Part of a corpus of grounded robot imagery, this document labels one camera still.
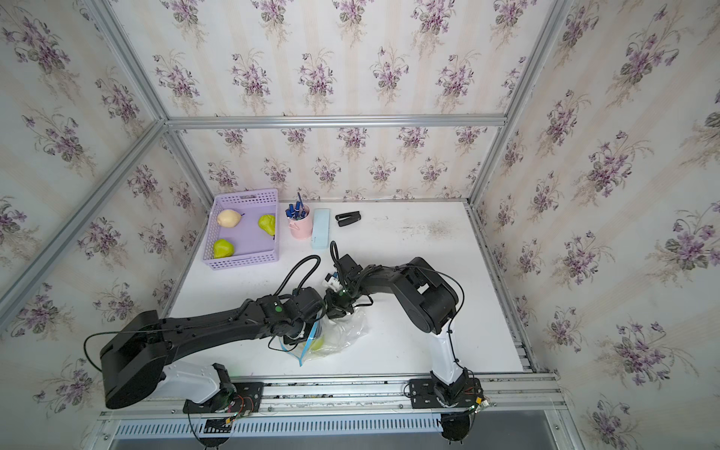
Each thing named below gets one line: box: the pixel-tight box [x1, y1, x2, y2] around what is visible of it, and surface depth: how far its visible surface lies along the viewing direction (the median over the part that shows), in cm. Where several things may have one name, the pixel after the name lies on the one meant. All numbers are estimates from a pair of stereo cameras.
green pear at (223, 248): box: [212, 238, 236, 259], surface depth 101 cm
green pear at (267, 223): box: [257, 213, 276, 237], surface depth 109 cm
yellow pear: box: [217, 209, 243, 228], surface depth 110 cm
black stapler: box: [334, 210, 361, 227], surface depth 115 cm
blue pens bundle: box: [285, 191, 307, 221], surface depth 106 cm
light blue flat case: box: [311, 208, 330, 250], surface depth 110 cm
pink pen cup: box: [285, 207, 314, 240], surface depth 104 cm
